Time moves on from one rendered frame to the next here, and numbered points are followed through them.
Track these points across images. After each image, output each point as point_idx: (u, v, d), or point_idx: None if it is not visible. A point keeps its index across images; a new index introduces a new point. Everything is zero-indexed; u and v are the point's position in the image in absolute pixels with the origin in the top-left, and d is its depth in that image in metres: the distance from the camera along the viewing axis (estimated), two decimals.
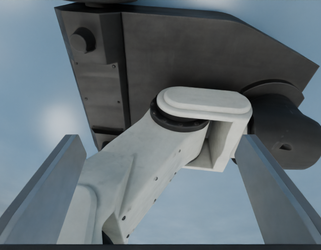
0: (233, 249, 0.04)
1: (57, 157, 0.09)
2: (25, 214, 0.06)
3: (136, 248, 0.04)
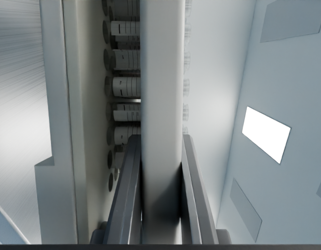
0: (233, 249, 0.04)
1: (136, 157, 0.09)
2: (133, 214, 0.06)
3: (136, 248, 0.04)
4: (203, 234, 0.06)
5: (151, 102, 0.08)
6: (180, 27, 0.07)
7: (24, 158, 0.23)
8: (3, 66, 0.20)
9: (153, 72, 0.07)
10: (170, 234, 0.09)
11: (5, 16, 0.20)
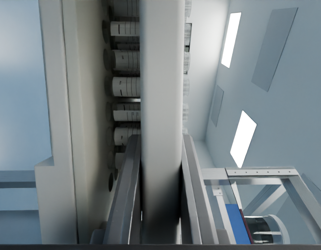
0: (233, 249, 0.04)
1: (136, 157, 0.09)
2: (133, 214, 0.06)
3: (136, 248, 0.04)
4: (203, 234, 0.06)
5: (151, 102, 0.08)
6: (180, 27, 0.07)
7: None
8: None
9: (153, 72, 0.07)
10: (170, 234, 0.09)
11: None
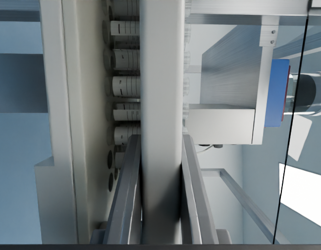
0: (233, 249, 0.04)
1: (136, 157, 0.09)
2: (133, 214, 0.06)
3: (136, 248, 0.04)
4: (203, 234, 0.06)
5: (151, 102, 0.08)
6: (180, 27, 0.07)
7: None
8: None
9: (153, 72, 0.07)
10: (170, 234, 0.09)
11: None
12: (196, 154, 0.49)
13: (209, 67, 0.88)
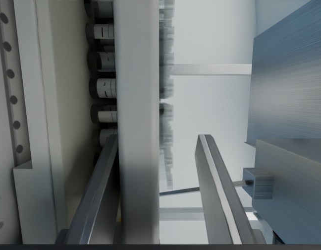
0: (233, 249, 0.04)
1: (110, 157, 0.09)
2: (98, 214, 0.06)
3: (136, 248, 0.04)
4: (241, 234, 0.06)
5: (127, 106, 0.08)
6: (153, 30, 0.07)
7: None
8: None
9: (127, 75, 0.07)
10: (149, 236, 0.09)
11: None
12: None
13: (287, 54, 0.44)
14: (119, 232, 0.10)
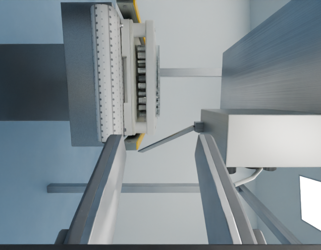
0: (233, 249, 0.04)
1: (110, 157, 0.09)
2: (98, 214, 0.06)
3: (136, 248, 0.04)
4: (241, 234, 0.06)
5: (148, 89, 0.37)
6: (153, 74, 0.37)
7: None
8: None
9: (148, 83, 0.37)
10: (152, 119, 0.38)
11: None
12: (244, 182, 0.33)
13: (236, 66, 0.73)
14: (145, 122, 0.39)
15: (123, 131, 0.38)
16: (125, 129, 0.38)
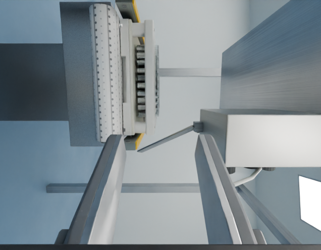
0: (233, 249, 0.04)
1: (110, 157, 0.09)
2: (98, 214, 0.06)
3: (136, 248, 0.04)
4: (241, 234, 0.06)
5: (147, 89, 0.37)
6: (152, 73, 0.37)
7: None
8: None
9: (147, 82, 0.37)
10: (151, 119, 0.38)
11: None
12: (243, 182, 0.33)
13: (235, 66, 0.73)
14: (144, 122, 0.39)
15: (122, 131, 0.38)
16: (124, 129, 0.38)
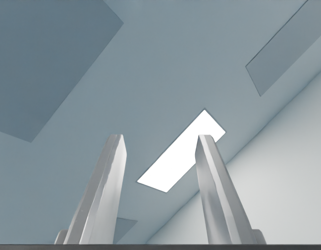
0: (233, 249, 0.04)
1: (110, 157, 0.09)
2: (98, 214, 0.06)
3: (136, 248, 0.04)
4: (241, 234, 0.06)
5: None
6: None
7: None
8: None
9: None
10: None
11: None
12: None
13: None
14: None
15: None
16: None
